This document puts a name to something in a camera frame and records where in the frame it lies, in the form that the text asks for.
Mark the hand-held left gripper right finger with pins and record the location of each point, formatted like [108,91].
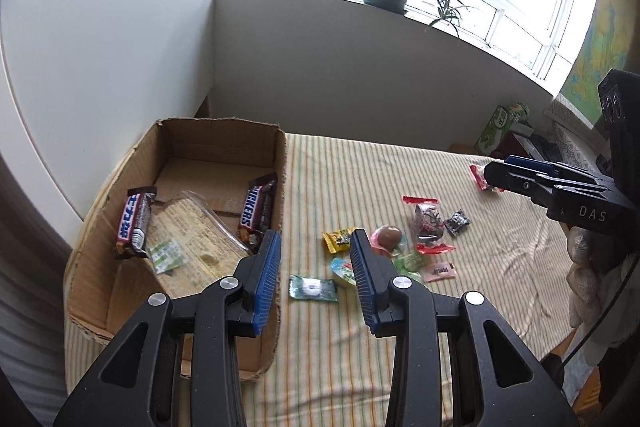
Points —
[361,272]

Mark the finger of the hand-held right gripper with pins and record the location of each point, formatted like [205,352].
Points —
[530,164]
[515,181]

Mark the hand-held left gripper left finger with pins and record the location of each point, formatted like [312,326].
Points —
[267,267]

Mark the teal yellow candy packet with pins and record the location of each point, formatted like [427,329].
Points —
[342,269]

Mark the red candy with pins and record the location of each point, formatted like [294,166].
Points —
[481,177]

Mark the yellow snack packet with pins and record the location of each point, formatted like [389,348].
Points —
[337,241]

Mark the brown chocolate egg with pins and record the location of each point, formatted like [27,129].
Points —
[388,236]

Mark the bright green candy packet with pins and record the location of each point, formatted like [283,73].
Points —
[407,263]

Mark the green and white mint candy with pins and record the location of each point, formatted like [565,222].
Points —
[312,288]

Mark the chocolate bar brown wrapper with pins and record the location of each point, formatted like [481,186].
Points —
[255,209]

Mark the small black snack packet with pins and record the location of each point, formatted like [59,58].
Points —
[457,223]

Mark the sliced bread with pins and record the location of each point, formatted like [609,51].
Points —
[200,232]

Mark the pink candy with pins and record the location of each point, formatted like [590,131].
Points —
[440,271]

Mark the dark snack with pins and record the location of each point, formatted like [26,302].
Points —
[427,227]

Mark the cardboard box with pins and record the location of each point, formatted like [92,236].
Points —
[210,157]

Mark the chocolate bar white label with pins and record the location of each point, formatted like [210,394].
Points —
[134,224]

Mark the person's right hand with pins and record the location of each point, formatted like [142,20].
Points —
[587,277]

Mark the dark red box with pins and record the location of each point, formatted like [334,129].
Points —
[515,146]

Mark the green carton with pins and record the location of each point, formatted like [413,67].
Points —
[496,130]

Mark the small green checked candy packet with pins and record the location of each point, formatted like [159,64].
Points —
[167,255]

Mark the striped blanket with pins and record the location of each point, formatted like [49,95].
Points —
[475,332]

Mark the dark rounded object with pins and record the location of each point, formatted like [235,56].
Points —
[550,369]

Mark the grey ribbed panel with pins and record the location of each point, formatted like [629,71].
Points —
[25,337]

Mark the wall map poster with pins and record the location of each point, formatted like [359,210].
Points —
[602,57]

